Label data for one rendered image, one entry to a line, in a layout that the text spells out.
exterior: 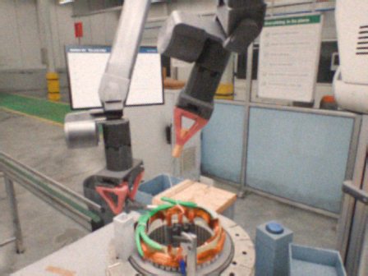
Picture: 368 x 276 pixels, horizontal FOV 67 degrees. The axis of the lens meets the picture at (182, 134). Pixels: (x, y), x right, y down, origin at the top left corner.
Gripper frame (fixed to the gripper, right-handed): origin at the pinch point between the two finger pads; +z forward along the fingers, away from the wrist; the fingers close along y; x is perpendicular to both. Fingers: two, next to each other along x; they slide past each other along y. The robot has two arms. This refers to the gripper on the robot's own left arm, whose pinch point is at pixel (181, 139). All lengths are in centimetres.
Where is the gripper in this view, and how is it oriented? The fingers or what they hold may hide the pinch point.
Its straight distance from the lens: 55.3
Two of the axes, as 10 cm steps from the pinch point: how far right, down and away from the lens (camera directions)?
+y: -0.9, 3.2, -9.4
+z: -3.4, 8.8, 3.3
